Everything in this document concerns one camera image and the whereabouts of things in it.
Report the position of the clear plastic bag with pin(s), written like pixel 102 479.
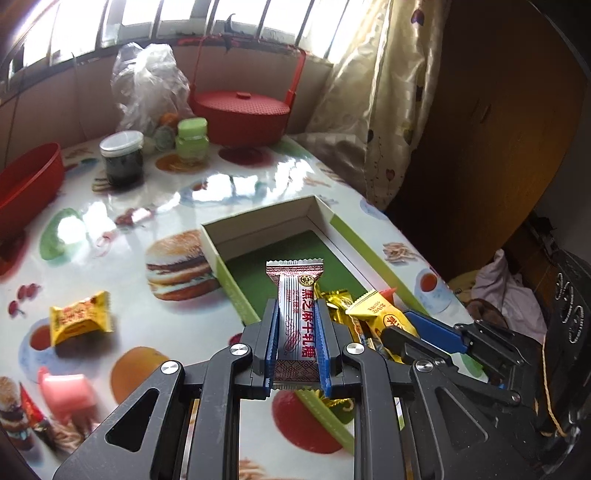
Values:
pixel 143 83

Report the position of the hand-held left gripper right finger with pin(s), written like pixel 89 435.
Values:
pixel 323 346

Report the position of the red oval bowl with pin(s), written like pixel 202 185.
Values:
pixel 27 184

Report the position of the window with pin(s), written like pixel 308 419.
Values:
pixel 138 23

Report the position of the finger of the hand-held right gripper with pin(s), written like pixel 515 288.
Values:
pixel 411 344
pixel 434 330

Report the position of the pale cloth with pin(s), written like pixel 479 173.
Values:
pixel 503 295

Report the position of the green and white cardboard box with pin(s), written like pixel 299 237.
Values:
pixel 258 267

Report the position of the long yellow snack packet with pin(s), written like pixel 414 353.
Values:
pixel 374 314

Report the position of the small yellow red-label packet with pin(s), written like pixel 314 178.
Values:
pixel 81 316

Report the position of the long gold snack bar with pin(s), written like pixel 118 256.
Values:
pixel 339 309

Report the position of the cream patterned curtain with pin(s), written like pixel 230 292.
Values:
pixel 383 92

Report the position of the dark jar with clear lid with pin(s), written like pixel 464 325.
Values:
pixel 122 161

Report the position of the green jar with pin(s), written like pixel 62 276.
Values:
pixel 191 138

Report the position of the black device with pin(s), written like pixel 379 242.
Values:
pixel 568 304

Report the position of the small black snack packet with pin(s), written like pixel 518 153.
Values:
pixel 34 408

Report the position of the wooden wardrobe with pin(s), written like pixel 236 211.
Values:
pixel 498 115

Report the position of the red and white candy packet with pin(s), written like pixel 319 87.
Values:
pixel 298 314

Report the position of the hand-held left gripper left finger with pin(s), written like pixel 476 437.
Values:
pixel 271 341

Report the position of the red jelly cup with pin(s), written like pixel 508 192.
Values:
pixel 67 392

